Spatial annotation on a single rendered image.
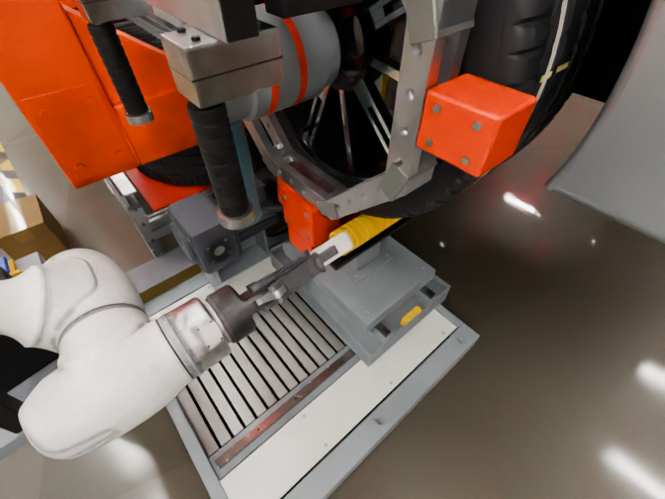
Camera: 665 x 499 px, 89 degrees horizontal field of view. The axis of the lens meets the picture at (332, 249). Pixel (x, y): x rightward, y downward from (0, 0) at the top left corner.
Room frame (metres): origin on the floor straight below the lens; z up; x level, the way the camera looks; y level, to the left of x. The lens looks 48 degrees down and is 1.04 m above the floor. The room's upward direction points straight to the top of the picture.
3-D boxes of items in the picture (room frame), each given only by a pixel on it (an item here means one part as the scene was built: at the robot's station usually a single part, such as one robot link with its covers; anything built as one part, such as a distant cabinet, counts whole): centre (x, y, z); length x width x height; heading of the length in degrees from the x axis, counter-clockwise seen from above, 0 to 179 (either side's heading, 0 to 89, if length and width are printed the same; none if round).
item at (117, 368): (0.15, 0.27, 0.64); 0.16 x 0.13 x 0.11; 130
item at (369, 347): (0.71, -0.08, 0.13); 0.50 x 0.36 x 0.10; 40
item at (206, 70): (0.34, 0.10, 0.93); 0.09 x 0.05 x 0.05; 130
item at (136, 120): (0.57, 0.34, 0.83); 0.04 x 0.04 x 0.16
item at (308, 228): (0.62, 0.02, 0.48); 0.16 x 0.12 x 0.17; 130
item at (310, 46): (0.55, 0.11, 0.85); 0.21 x 0.14 x 0.14; 130
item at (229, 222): (0.32, 0.12, 0.83); 0.04 x 0.04 x 0.16
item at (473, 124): (0.36, -0.16, 0.85); 0.09 x 0.08 x 0.07; 40
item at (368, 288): (0.71, -0.08, 0.32); 0.40 x 0.30 x 0.28; 40
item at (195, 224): (0.81, 0.28, 0.26); 0.42 x 0.18 x 0.35; 130
